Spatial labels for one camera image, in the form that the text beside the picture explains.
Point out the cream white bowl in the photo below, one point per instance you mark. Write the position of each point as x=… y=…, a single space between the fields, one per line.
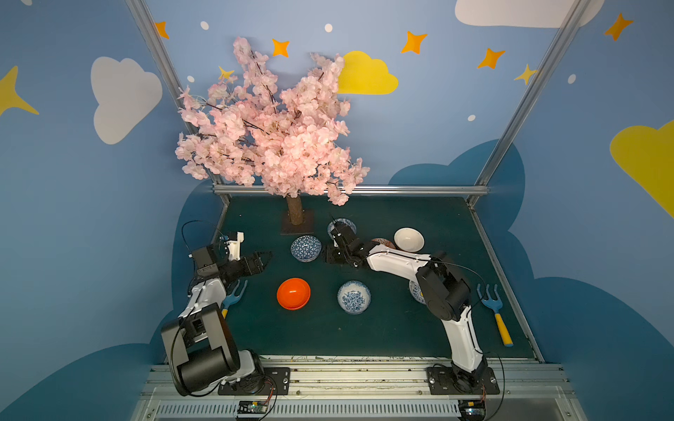
x=409 y=240

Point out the blue white floral bowl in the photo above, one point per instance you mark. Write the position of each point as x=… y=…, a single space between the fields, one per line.
x=354 y=297

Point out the yellow blue patterned bowl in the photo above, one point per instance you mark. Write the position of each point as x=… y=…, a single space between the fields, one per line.
x=415 y=290

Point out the left green circuit board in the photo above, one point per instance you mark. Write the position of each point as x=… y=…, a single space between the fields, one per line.
x=252 y=408

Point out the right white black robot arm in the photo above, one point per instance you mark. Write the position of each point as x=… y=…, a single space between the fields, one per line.
x=446 y=295

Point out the pink cherry blossom tree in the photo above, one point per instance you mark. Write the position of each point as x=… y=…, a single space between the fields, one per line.
x=287 y=140

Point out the right circuit board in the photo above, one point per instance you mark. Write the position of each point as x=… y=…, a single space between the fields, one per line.
x=471 y=410

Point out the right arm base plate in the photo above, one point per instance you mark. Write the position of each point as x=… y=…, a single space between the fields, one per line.
x=443 y=380

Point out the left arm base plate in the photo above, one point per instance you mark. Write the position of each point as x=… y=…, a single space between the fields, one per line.
x=277 y=378

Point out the orange plastic bowl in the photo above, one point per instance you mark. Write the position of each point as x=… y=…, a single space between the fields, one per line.
x=293 y=294

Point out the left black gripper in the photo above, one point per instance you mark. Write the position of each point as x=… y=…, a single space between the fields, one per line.
x=250 y=264

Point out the red patterned bowl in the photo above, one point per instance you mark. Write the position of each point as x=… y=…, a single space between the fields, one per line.
x=384 y=242

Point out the aluminium front rail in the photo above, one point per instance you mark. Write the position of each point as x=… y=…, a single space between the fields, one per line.
x=373 y=388

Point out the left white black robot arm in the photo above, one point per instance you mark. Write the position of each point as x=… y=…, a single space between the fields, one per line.
x=200 y=349

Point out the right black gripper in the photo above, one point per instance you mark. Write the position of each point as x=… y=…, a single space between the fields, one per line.
x=342 y=240

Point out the left blue yellow garden fork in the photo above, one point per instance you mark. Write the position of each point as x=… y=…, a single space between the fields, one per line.
x=234 y=294

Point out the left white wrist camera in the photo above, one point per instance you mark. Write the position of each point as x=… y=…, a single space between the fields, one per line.
x=234 y=245

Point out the dark blue patterned bowl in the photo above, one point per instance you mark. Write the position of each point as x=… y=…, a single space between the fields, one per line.
x=306 y=248

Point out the right blue yellow garden fork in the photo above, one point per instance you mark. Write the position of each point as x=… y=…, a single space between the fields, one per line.
x=490 y=298

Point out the blue yellow garden fork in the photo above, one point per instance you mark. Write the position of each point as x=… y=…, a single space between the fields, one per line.
x=234 y=294
x=490 y=298

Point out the light blue patterned bowl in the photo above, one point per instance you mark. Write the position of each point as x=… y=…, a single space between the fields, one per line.
x=340 y=223

